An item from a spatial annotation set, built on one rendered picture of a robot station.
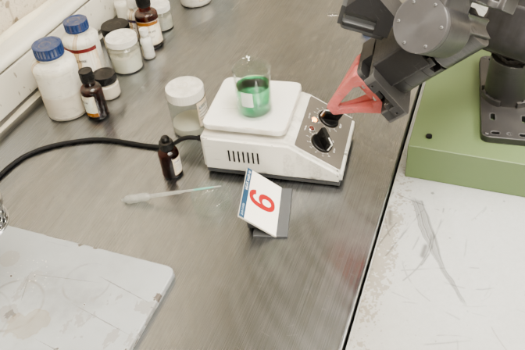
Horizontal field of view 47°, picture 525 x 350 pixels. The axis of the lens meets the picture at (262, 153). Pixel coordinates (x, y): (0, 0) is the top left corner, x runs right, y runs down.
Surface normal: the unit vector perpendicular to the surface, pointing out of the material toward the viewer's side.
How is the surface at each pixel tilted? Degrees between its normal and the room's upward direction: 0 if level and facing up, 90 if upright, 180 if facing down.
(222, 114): 0
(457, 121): 1
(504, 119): 1
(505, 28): 66
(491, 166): 90
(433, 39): 59
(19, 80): 90
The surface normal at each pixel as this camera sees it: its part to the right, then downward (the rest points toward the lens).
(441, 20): -0.63, 0.05
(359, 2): -0.24, 0.65
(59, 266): -0.07, -0.76
